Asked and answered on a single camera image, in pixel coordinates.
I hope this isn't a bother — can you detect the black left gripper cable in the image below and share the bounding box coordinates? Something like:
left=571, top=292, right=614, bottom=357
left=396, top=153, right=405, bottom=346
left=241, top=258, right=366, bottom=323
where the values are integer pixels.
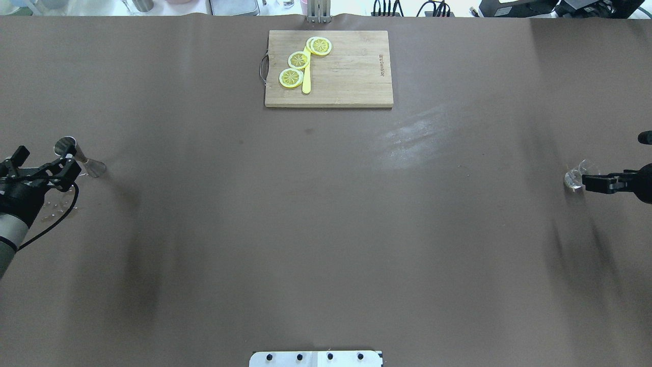
left=18, top=183, right=79, bottom=251

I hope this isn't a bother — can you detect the middle lemon slice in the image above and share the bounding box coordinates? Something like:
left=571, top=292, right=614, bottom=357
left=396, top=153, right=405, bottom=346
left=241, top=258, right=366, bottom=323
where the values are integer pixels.
left=287, top=51, right=311, bottom=70

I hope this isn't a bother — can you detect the small steel cup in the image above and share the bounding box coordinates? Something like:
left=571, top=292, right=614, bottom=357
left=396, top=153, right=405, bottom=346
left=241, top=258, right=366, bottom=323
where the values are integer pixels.
left=132, top=0, right=155, bottom=13

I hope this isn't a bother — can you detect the steel jigger measuring cup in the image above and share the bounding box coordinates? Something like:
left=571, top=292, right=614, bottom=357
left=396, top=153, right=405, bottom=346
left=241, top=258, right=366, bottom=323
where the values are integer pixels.
left=53, top=136, right=107, bottom=177

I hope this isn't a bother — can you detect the aluminium frame post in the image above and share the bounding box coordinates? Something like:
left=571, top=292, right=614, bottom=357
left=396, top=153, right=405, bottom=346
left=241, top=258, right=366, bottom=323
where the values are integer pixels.
left=306, top=0, right=332, bottom=23

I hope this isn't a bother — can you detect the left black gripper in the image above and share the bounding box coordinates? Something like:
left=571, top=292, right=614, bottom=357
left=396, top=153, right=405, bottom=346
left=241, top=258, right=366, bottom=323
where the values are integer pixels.
left=1, top=145, right=82, bottom=227

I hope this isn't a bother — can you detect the far lemon slice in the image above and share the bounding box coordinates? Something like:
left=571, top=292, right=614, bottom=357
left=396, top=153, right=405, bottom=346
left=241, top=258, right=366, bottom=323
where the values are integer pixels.
left=306, top=36, right=333, bottom=56

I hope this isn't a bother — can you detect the steel tray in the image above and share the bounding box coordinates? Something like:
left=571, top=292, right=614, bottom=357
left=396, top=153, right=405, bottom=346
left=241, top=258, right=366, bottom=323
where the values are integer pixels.
left=209, top=0, right=260, bottom=16

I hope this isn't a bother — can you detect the wooden cutting board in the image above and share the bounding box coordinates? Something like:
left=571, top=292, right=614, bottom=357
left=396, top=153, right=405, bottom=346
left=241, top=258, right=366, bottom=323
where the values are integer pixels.
left=264, top=30, right=394, bottom=109

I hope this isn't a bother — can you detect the clear glass shaker cup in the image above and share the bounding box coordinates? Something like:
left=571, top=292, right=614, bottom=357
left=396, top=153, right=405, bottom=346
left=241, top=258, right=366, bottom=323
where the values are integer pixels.
left=563, top=160, right=600, bottom=192

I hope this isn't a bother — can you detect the lemon slice near handle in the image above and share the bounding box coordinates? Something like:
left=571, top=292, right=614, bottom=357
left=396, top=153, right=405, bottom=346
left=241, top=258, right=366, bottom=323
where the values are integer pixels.
left=279, top=68, right=304, bottom=89

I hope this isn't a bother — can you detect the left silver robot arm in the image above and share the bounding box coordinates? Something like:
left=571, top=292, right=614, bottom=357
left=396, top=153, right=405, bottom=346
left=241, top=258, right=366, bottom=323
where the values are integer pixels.
left=1, top=145, right=82, bottom=276

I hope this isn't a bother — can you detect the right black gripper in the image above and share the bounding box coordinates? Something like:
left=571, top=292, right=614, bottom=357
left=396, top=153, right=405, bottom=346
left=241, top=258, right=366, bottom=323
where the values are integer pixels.
left=581, top=163, right=651, bottom=204

